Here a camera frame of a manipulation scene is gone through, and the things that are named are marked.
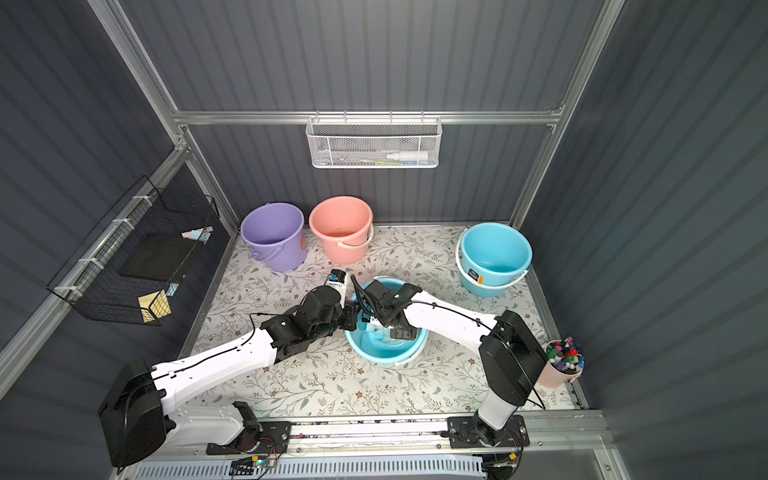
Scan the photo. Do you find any mint green microfiber cloth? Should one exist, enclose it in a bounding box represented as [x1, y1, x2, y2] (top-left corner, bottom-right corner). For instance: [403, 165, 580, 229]
[358, 321, 403, 354]

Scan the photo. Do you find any black wire wall basket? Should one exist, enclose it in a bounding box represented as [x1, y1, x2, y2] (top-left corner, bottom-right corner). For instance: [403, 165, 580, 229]
[47, 182, 219, 326]

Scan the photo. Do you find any white bottle in basket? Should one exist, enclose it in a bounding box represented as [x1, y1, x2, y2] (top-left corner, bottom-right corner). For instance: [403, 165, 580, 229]
[387, 151, 429, 164]

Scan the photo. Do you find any pink cup of markers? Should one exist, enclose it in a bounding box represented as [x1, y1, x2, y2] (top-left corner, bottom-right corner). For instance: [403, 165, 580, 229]
[537, 337, 586, 388]

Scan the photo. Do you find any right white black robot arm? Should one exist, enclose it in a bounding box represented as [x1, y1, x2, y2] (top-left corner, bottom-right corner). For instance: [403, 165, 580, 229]
[348, 277, 547, 432]

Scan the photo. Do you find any white wire mesh basket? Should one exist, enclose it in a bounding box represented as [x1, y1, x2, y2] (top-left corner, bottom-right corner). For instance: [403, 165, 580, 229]
[305, 117, 443, 169]

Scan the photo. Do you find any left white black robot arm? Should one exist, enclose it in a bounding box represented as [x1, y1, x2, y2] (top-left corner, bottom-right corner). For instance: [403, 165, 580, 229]
[98, 269, 359, 470]

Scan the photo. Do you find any floral patterned table mat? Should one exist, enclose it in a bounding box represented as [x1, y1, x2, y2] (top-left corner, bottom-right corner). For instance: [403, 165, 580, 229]
[188, 225, 549, 417]

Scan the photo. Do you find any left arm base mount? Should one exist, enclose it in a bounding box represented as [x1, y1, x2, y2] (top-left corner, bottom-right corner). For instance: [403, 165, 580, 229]
[206, 421, 293, 456]

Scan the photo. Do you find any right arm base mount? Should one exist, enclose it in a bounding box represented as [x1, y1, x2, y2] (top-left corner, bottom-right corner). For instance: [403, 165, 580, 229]
[440, 415, 530, 449]

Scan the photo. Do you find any purple plastic bucket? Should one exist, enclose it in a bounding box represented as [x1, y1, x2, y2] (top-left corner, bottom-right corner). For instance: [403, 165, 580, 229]
[240, 203, 307, 272]

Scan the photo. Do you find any yellow sticky note pad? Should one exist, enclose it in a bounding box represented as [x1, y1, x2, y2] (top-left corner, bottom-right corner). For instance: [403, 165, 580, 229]
[138, 290, 172, 323]

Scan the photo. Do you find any pink plastic bucket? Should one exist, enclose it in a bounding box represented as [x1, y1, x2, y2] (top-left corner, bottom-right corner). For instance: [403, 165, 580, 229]
[309, 196, 374, 265]

